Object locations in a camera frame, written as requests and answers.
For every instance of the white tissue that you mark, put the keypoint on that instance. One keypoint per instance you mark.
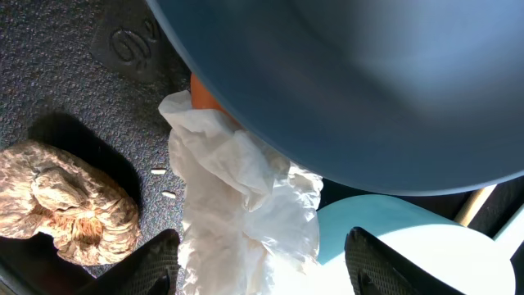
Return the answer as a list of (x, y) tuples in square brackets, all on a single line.
[(250, 222)]

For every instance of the dark blue plate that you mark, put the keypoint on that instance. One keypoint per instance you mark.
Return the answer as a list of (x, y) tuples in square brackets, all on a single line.
[(399, 97)]

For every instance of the wooden chopstick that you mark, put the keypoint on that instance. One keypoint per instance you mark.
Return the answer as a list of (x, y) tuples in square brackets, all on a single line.
[(473, 204)]

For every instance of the white plastic knife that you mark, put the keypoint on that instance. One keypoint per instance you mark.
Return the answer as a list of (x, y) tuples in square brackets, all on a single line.
[(511, 235)]

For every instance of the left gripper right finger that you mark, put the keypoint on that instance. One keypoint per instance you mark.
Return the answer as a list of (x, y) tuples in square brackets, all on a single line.
[(377, 269)]

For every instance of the orange carrot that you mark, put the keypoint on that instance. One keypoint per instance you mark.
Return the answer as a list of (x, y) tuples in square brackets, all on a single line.
[(203, 99)]

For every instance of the light blue rice bowl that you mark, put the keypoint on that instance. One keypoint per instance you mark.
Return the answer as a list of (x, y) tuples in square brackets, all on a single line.
[(463, 258)]

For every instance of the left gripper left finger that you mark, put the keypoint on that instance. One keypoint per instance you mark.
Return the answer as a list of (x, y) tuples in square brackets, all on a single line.
[(150, 270)]

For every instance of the dried brown mushroom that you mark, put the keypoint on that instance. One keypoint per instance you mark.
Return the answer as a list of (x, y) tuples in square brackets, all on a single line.
[(45, 190)]

